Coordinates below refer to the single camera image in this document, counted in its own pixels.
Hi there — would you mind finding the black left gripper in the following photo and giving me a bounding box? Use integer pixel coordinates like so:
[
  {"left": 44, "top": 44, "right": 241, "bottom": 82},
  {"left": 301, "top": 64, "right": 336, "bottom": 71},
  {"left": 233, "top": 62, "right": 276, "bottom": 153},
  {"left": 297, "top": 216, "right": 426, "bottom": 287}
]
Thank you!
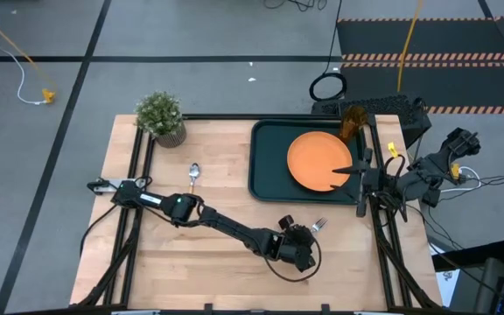
[{"left": 273, "top": 213, "right": 318, "bottom": 272}]

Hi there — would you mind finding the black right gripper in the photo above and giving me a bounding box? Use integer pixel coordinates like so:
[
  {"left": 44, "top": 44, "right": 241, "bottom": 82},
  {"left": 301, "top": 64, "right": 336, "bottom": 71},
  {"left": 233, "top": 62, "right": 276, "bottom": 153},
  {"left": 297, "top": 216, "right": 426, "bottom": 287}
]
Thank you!
[{"left": 329, "top": 147, "right": 385, "bottom": 219}]

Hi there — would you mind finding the fork with pink handle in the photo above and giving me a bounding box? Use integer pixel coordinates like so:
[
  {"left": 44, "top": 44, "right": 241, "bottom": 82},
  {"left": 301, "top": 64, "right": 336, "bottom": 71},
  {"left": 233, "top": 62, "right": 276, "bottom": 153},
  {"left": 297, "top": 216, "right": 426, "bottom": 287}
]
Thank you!
[{"left": 309, "top": 217, "right": 329, "bottom": 235}]

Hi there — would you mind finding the orange plate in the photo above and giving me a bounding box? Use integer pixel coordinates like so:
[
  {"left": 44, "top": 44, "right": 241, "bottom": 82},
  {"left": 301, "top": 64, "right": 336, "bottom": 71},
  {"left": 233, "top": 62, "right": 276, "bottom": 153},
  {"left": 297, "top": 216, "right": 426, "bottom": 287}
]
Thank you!
[{"left": 285, "top": 130, "right": 354, "bottom": 193}]

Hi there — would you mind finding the spoon with orange handle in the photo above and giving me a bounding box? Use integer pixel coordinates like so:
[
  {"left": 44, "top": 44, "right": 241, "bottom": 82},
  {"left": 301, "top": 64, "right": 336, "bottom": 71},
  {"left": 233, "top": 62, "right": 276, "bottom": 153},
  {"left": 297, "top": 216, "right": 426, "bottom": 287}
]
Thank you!
[{"left": 187, "top": 162, "right": 202, "bottom": 195}]

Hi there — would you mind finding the dark green tray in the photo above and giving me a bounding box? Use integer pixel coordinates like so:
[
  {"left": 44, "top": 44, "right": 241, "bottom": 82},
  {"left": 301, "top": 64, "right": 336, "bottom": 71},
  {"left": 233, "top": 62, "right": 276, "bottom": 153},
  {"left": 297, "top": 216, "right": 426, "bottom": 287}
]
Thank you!
[{"left": 247, "top": 118, "right": 369, "bottom": 206}]

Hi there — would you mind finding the black perforated box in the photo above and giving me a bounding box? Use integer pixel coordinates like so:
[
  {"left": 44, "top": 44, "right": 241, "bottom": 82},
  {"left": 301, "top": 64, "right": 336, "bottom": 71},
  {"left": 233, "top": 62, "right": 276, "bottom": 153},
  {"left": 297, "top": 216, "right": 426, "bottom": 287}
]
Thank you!
[{"left": 311, "top": 94, "right": 433, "bottom": 150}]

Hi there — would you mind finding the white paper sheet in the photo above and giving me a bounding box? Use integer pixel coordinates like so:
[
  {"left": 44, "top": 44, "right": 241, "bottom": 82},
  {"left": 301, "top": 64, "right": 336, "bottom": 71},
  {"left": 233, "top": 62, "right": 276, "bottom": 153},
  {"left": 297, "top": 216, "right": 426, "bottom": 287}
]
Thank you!
[{"left": 434, "top": 242, "right": 455, "bottom": 307}]

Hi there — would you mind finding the striped plant pot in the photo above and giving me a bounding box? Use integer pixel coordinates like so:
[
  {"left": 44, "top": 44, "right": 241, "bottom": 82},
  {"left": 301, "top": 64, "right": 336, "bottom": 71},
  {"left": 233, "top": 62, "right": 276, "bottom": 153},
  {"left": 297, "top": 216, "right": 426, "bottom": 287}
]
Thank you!
[{"left": 154, "top": 122, "right": 188, "bottom": 149}]

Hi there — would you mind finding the black hazard striped mat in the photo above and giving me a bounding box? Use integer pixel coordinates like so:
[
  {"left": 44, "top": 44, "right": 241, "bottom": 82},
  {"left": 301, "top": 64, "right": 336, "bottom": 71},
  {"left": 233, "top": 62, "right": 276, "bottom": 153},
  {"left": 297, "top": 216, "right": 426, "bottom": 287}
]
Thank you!
[{"left": 336, "top": 16, "right": 504, "bottom": 116}]

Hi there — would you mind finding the green artificial plant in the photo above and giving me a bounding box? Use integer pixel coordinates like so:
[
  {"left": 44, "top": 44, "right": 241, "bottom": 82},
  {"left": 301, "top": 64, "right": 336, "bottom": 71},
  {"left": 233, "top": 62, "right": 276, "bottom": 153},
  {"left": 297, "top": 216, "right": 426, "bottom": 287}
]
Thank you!
[{"left": 135, "top": 90, "right": 185, "bottom": 137}]

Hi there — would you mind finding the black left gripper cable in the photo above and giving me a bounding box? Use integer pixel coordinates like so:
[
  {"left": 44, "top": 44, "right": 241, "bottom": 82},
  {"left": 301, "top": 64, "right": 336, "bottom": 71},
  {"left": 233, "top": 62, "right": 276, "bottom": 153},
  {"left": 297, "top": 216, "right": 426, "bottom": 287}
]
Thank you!
[{"left": 262, "top": 235, "right": 323, "bottom": 284}]

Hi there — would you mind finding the black hanging cable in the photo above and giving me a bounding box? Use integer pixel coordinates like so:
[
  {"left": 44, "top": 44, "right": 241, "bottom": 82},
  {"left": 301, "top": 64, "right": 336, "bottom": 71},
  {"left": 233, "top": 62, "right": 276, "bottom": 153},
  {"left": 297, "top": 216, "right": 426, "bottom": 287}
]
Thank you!
[{"left": 307, "top": 0, "right": 348, "bottom": 102}]

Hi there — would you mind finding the white right arm cable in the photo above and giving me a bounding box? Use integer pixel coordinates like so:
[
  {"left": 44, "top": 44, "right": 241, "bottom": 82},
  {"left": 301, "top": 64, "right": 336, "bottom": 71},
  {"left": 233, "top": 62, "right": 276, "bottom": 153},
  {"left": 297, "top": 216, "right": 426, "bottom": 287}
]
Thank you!
[{"left": 439, "top": 164, "right": 483, "bottom": 193}]

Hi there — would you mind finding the black aluminium table frame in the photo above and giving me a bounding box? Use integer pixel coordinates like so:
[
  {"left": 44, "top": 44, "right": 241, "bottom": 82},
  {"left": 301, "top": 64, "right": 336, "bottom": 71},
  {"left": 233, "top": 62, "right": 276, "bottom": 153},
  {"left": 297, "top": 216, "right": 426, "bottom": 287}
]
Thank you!
[{"left": 70, "top": 113, "right": 444, "bottom": 315}]

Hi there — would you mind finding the yellow hanging cable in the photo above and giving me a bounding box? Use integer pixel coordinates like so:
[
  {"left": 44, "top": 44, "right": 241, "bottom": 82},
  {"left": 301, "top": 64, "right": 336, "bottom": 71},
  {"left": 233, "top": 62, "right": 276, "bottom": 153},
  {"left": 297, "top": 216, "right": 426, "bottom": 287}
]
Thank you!
[{"left": 396, "top": 0, "right": 424, "bottom": 94}]

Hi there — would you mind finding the black left arm base cable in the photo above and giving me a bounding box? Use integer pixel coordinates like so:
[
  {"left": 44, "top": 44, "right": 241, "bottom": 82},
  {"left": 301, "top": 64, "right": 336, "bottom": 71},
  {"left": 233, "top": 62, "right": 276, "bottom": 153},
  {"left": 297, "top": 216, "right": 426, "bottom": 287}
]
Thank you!
[{"left": 79, "top": 203, "right": 120, "bottom": 259}]

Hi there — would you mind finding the yellow cable with plug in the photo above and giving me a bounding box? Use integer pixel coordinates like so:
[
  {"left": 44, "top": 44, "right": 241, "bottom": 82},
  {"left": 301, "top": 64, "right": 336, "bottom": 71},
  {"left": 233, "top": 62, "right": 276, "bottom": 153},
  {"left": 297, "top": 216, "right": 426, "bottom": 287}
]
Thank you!
[{"left": 0, "top": 6, "right": 57, "bottom": 105}]

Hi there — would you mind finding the white floor cable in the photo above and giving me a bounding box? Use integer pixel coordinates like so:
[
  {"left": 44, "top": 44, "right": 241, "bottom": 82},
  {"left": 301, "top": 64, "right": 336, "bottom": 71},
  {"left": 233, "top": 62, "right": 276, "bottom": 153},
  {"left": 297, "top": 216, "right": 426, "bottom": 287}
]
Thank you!
[{"left": 0, "top": 0, "right": 47, "bottom": 106}]

